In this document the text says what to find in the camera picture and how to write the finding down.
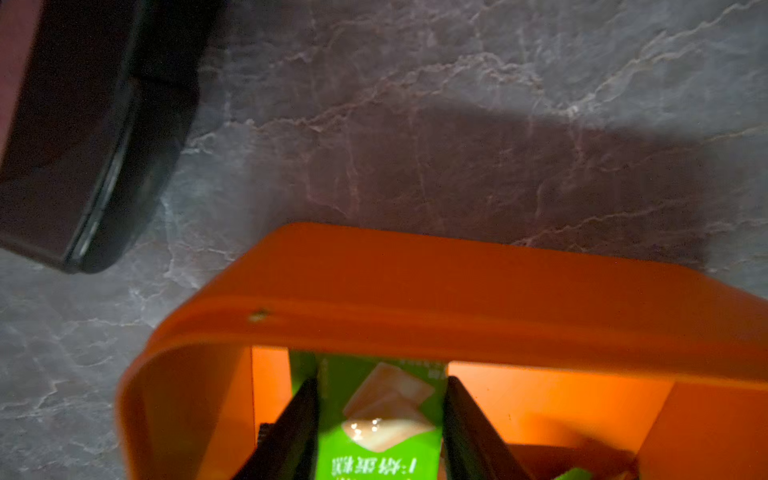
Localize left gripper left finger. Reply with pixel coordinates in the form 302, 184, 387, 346
233, 379, 319, 480

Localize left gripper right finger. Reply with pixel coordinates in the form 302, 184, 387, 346
443, 376, 531, 480

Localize green cookie packet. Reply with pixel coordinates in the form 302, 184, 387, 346
289, 351, 448, 479

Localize orange storage box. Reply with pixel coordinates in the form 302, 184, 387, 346
116, 223, 767, 479

